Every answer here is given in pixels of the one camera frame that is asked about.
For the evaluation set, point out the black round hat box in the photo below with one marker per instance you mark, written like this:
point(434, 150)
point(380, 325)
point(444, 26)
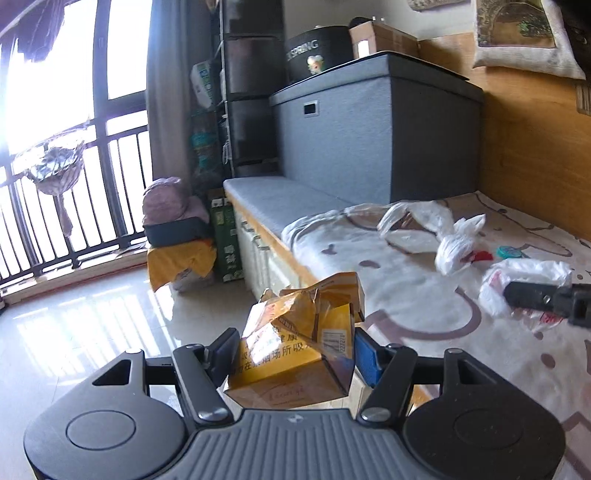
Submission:
point(318, 53)

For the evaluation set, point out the teal round lid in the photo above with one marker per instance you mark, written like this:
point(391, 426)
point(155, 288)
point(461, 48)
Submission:
point(509, 252)

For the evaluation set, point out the bear printed blanket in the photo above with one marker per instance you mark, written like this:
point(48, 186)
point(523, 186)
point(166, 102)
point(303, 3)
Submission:
point(415, 286)

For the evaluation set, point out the hanging brown cloth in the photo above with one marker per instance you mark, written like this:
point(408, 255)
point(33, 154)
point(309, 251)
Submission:
point(44, 32)

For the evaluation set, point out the red printed plastic bag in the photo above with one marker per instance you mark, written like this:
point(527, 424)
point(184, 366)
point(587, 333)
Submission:
point(496, 286)

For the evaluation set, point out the black drawer tower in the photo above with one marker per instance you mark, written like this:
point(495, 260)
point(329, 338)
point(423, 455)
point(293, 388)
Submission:
point(251, 92)

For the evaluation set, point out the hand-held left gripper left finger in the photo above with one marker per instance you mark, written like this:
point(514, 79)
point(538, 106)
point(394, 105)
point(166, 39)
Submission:
point(224, 353)

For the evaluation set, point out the beige curtain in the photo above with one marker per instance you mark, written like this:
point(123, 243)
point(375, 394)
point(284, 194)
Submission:
point(175, 92)

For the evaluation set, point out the yellow carton box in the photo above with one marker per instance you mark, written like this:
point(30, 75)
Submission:
point(286, 369)

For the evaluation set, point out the pink cloth bundle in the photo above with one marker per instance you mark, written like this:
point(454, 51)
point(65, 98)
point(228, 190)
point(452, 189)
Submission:
point(171, 198)

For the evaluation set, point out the red wrapper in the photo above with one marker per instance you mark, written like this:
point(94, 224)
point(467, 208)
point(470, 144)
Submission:
point(480, 256)

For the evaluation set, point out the bottled water pack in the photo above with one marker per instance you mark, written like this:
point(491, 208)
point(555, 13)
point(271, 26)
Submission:
point(207, 147)

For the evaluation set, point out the brown cardboard box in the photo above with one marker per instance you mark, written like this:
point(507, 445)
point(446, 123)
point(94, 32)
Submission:
point(388, 39)

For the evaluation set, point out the white bench cabinet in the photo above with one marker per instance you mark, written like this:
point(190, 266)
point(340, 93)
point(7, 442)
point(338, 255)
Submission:
point(268, 263)

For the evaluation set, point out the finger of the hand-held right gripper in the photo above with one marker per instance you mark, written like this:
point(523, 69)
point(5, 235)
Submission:
point(531, 296)

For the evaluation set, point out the grey bench cushion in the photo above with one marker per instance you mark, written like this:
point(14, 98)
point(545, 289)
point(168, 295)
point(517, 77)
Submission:
point(281, 203)

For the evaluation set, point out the yellow cloth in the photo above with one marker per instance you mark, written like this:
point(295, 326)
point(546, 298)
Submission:
point(180, 258)

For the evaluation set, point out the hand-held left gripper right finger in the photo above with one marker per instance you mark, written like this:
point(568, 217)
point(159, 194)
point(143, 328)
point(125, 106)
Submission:
point(367, 357)

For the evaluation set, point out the dark storage tray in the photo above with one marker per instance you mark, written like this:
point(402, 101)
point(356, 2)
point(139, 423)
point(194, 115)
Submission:
point(178, 230)

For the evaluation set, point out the hanging net basket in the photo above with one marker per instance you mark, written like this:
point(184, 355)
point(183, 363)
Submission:
point(53, 170)

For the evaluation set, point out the knotted white plastic bag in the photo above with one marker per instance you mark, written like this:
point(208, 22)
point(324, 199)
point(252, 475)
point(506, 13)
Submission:
point(455, 249)

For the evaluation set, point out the grey fabric storage box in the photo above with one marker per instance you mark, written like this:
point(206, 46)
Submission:
point(369, 138)

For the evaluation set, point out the black balcony railing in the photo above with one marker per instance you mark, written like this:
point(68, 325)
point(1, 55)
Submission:
point(115, 243)

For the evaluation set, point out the white sack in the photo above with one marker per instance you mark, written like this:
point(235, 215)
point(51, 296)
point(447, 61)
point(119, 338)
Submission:
point(194, 279)

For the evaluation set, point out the printed cushion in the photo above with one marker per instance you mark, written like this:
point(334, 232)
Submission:
point(521, 32)

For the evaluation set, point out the green cardboard box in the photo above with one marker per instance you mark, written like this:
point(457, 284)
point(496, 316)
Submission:
point(227, 240)

